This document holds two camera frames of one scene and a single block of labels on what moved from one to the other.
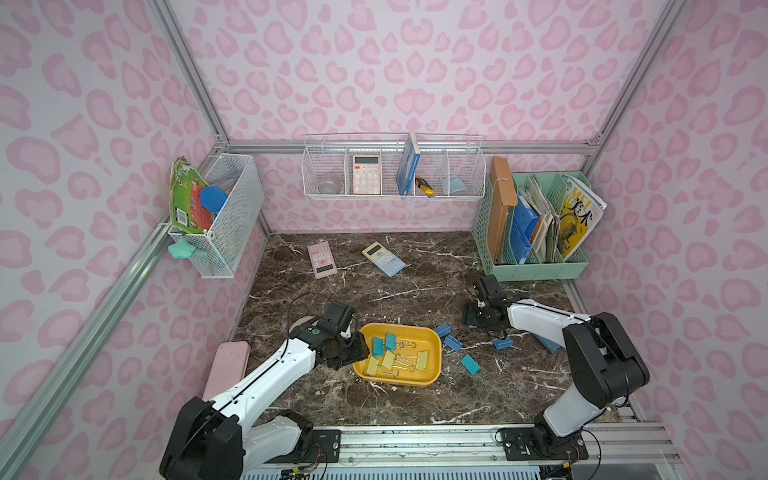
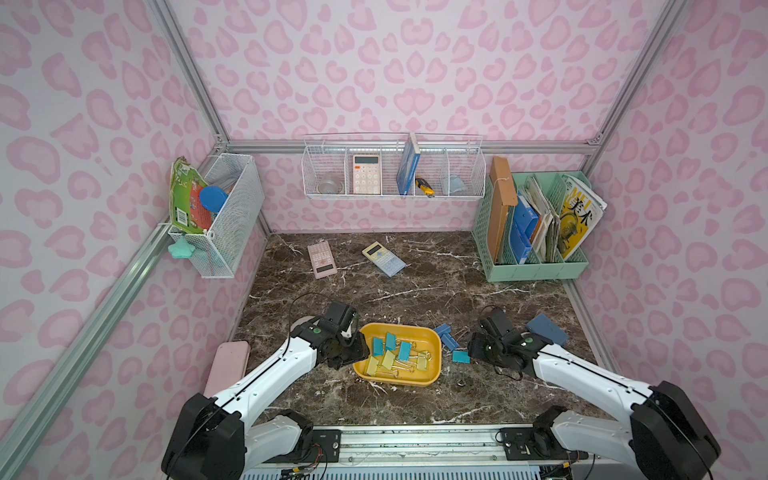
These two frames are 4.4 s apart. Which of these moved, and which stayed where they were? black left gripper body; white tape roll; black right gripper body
Moved: black right gripper body
Stayed: white tape roll; black left gripper body
